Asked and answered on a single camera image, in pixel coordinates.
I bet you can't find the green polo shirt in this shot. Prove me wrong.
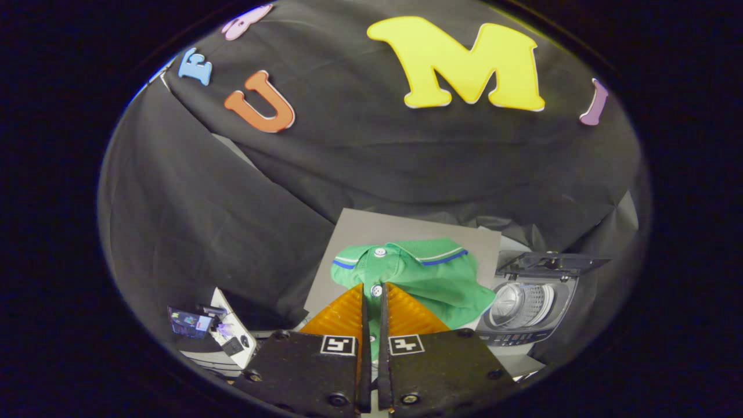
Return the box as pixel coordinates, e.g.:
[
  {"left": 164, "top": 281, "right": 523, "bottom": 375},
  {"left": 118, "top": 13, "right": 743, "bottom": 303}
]
[{"left": 331, "top": 237, "right": 497, "bottom": 361}]

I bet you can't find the grey washing machine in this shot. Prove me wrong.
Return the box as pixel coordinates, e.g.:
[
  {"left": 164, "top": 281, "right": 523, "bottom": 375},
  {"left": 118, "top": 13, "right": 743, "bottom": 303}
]
[{"left": 475, "top": 251, "right": 611, "bottom": 349}]

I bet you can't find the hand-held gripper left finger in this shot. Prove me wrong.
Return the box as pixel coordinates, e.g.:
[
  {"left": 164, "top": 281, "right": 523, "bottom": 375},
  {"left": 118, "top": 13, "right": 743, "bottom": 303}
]
[{"left": 235, "top": 283, "right": 373, "bottom": 416}]

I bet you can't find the white device stand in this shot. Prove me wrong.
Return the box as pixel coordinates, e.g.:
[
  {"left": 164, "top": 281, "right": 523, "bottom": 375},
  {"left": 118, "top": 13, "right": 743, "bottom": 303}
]
[{"left": 208, "top": 287, "right": 257, "bottom": 370}]

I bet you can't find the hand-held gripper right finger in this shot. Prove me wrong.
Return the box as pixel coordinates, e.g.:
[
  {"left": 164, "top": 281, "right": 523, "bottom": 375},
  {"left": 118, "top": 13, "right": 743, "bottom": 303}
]
[{"left": 377, "top": 283, "right": 518, "bottom": 416}]

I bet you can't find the black backdrop cloth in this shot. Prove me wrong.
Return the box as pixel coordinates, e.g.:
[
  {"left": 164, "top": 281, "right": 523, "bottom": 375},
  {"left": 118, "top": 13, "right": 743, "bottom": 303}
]
[{"left": 98, "top": 0, "right": 652, "bottom": 372}]

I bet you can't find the dark washing machine lid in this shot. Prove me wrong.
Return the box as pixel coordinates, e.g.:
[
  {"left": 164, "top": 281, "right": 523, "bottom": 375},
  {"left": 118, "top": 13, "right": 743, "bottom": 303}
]
[{"left": 496, "top": 251, "right": 611, "bottom": 282}]

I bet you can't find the small lit screen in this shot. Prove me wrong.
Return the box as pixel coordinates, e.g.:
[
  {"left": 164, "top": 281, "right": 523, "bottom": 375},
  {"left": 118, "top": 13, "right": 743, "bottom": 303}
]
[{"left": 168, "top": 306, "right": 214, "bottom": 339}]

